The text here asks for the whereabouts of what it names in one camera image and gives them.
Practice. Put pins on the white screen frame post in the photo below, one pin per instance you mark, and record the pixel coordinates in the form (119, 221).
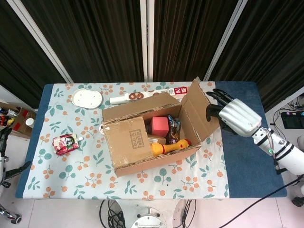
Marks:
(224, 40)
(146, 40)
(42, 40)

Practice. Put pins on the pink cube box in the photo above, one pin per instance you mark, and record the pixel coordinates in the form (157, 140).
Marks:
(160, 126)

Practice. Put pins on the blue table cover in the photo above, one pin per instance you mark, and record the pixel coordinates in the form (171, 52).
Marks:
(247, 161)

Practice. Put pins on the cardboard box of clutter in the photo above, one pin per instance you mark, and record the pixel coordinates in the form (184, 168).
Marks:
(21, 123)

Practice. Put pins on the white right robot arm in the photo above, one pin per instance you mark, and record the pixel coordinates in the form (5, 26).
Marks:
(285, 152)

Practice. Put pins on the white grey robot base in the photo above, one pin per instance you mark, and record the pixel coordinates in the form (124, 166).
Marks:
(148, 221)

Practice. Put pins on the brown cardboard box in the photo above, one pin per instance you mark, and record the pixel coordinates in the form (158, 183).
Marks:
(133, 140)

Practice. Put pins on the black stand leg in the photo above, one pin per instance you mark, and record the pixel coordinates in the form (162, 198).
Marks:
(19, 169)

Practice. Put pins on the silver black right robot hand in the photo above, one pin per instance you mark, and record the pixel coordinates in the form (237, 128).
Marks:
(240, 116)

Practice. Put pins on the white oval plate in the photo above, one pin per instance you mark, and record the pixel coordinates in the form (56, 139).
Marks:
(86, 98)

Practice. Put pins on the fruit and leaf print tablecloth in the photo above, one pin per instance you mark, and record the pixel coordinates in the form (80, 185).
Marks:
(71, 166)

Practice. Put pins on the chrome leg with caster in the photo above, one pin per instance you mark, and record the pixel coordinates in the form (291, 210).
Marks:
(13, 216)

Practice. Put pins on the black floor device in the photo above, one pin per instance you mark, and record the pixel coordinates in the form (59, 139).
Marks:
(292, 120)

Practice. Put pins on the long red white snack box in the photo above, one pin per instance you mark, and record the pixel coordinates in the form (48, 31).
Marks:
(123, 98)

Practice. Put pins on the red drink pouch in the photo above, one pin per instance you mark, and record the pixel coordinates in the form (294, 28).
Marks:
(65, 143)

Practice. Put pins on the black caster wheel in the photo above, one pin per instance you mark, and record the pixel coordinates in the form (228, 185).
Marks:
(298, 201)

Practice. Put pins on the yellow rubber chicken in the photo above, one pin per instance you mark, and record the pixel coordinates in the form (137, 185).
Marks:
(166, 148)

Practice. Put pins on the white capped jar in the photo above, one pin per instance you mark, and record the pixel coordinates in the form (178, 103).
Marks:
(29, 122)

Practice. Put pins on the dark pleated screen panel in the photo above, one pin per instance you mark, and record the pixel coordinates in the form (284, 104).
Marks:
(273, 47)
(19, 59)
(95, 40)
(190, 35)

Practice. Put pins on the dark snack bag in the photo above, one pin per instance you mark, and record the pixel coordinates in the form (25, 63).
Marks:
(173, 133)

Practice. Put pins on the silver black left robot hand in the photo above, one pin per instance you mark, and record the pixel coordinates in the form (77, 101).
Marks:
(4, 139)

